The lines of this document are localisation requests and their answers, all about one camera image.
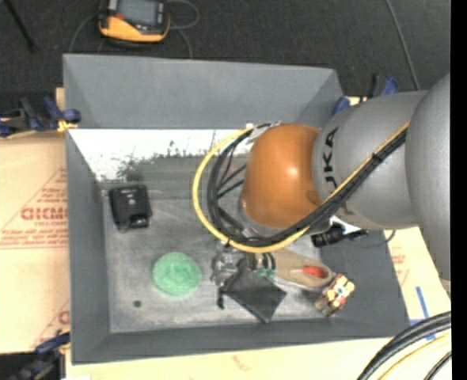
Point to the beige shoe with red inside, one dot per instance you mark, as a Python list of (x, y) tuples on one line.
[(301, 269)]

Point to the red and yellow toy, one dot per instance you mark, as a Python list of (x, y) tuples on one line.
[(335, 294)]

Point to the green round sponge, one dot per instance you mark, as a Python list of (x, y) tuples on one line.
[(177, 273)]

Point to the black cylinder on white bracket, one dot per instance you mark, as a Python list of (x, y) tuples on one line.
[(328, 237)]

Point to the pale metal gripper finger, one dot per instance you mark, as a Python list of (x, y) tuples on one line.
[(220, 276), (222, 256)]

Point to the grey metal bin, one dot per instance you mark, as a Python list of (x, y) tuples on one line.
[(186, 93)]

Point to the black box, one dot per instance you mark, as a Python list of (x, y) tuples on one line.
[(130, 204)]

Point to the brown cardboard board, red print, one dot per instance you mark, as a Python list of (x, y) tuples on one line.
[(27, 251)]

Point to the black cloth pouch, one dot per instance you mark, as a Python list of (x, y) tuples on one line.
[(257, 297)]

